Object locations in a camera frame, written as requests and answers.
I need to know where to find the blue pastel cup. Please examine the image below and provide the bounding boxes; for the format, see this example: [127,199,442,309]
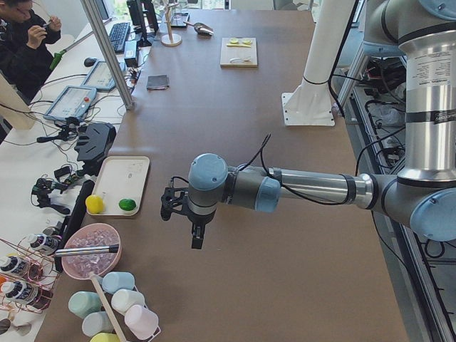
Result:
[102,271,135,294]

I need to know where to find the copper wire bottle rack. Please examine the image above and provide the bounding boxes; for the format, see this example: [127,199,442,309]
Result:
[1,239,60,314]

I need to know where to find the black keyboard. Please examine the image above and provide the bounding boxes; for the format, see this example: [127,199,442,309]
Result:
[108,22,130,53]

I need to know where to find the grey folded cloth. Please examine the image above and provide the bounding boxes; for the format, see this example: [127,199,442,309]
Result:
[146,75,170,91]

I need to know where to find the cream serving tray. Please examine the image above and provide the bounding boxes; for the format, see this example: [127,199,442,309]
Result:
[86,156,150,217]

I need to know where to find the bamboo cutting board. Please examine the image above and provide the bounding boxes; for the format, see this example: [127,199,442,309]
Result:
[219,37,258,68]

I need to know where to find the green pastel cup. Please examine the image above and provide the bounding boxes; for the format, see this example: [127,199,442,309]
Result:
[68,291,102,319]

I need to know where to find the yellow plastic knife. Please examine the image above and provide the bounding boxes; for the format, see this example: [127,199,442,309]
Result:
[226,43,252,48]

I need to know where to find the computer mouse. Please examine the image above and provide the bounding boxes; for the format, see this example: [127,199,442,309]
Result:
[83,57,98,68]

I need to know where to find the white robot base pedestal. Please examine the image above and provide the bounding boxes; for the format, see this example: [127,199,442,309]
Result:
[281,0,358,126]

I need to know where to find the pale blue cup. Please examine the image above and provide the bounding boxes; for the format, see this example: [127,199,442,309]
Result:
[81,311,114,337]

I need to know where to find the pink bowl of ice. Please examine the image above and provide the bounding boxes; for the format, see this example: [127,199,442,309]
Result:
[61,223,122,280]

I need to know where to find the computer monitor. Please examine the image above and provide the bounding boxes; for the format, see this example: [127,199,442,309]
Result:
[126,0,159,47]

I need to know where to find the yellow pastel cup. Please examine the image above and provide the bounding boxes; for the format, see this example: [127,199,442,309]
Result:
[90,332,120,342]

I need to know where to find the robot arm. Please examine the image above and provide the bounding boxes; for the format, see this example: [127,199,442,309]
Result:
[160,1,455,249]

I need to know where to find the teach pendant tablet far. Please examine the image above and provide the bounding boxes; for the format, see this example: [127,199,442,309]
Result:
[81,61,115,93]

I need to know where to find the teach pendant tablet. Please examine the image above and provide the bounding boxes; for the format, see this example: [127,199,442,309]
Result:
[81,61,115,93]
[43,85,97,122]

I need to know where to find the black framed tray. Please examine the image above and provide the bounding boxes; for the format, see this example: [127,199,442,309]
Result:
[171,13,190,29]

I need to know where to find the teach pendant tablet near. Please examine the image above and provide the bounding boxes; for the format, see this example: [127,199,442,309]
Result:
[43,85,97,122]

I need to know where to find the white ceramic spoon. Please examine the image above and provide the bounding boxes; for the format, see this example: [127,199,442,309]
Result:
[229,57,252,63]

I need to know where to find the wooden mug tree stand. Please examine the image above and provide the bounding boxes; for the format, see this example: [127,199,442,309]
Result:
[161,3,182,47]

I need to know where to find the pink pastel cup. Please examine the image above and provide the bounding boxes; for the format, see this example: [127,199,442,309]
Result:
[124,304,159,341]

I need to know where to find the white pastel cup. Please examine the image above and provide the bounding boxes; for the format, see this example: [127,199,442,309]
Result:
[111,289,145,315]

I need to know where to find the yellow lemon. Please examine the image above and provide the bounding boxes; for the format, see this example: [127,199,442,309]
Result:
[85,195,105,214]

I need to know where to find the steel scoop on table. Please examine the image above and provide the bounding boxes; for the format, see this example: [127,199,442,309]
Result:
[184,21,214,36]

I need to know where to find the aluminium frame post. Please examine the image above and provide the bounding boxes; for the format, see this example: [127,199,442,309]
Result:
[81,0,135,110]

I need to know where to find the person in black jacket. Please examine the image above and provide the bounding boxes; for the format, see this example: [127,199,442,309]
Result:
[1,1,61,103]

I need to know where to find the steel scoop in bowl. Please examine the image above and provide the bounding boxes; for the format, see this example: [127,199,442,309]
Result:
[54,244,120,257]

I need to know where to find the green lime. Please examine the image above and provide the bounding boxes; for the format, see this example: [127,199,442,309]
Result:
[118,198,137,212]

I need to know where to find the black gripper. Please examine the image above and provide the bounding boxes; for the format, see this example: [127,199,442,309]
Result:
[160,177,217,249]

